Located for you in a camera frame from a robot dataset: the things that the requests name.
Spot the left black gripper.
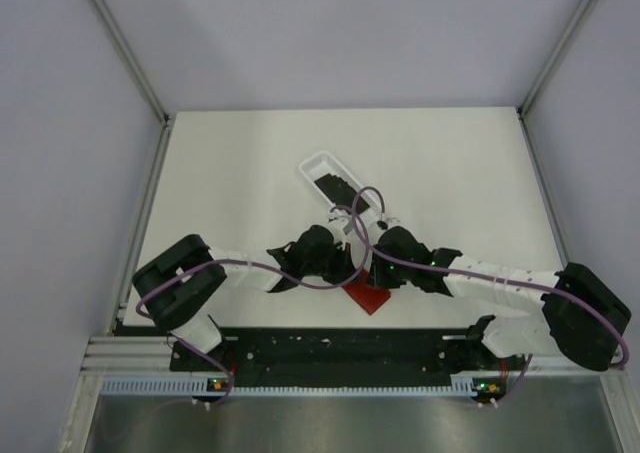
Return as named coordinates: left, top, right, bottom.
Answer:
left=302, top=240, right=360, bottom=286

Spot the red leather card holder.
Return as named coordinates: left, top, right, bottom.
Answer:
left=343, top=270, right=391, bottom=316

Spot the white plastic tray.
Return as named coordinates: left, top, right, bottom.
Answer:
left=298, top=151, right=383, bottom=226

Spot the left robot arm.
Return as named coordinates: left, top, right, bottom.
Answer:
left=133, top=225, right=361, bottom=370

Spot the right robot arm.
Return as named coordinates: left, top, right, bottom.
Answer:
left=367, top=221, right=631, bottom=371

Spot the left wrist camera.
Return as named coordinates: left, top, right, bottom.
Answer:
left=325, top=210, right=354, bottom=237

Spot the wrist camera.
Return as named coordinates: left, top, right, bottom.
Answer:
left=325, top=210, right=354, bottom=237
left=376, top=215, right=400, bottom=230

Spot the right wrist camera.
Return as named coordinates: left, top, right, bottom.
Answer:
left=376, top=215, right=400, bottom=230

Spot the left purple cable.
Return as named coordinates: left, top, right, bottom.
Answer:
left=134, top=205, right=375, bottom=319

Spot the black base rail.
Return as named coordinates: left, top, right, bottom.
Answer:
left=169, top=326, right=481, bottom=387

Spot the white cable duct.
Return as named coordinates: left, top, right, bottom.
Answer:
left=99, top=374, right=488, bottom=398

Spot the left aluminium frame post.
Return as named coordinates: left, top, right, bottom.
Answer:
left=74, top=0, right=174, bottom=124

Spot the aluminium frame post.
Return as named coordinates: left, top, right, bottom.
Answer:
left=517, top=0, right=599, bottom=121
left=74, top=0, right=174, bottom=124

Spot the right aluminium frame post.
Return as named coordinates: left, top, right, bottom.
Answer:
left=517, top=0, right=599, bottom=121

